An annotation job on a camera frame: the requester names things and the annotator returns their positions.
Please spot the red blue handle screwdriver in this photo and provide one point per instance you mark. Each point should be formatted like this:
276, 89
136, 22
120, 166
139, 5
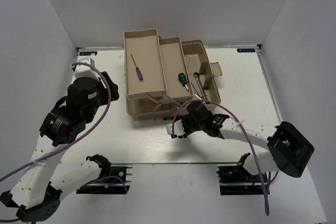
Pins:
137, 69

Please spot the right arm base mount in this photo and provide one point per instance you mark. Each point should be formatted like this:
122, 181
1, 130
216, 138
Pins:
234, 180

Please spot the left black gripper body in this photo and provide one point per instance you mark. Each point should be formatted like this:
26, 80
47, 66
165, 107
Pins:
90, 115

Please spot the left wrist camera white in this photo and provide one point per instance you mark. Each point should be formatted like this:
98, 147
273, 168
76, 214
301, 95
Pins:
85, 71

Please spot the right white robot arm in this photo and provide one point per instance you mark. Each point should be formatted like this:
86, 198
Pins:
286, 149

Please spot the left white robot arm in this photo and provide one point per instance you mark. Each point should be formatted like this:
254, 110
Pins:
36, 197

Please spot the small silver ratchet wrench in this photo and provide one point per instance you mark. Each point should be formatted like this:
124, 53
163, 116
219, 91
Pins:
196, 94

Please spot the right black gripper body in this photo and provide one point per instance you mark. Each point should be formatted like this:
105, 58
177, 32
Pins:
190, 125

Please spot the green stubby screwdriver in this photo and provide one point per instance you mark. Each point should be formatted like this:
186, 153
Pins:
183, 80

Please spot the large silver ratchet wrench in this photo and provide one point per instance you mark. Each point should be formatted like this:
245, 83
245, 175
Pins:
196, 76

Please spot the beige plastic toolbox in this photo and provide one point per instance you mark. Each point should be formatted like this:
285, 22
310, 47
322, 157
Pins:
160, 61

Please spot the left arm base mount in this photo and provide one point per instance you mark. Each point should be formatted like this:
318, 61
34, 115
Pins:
116, 180

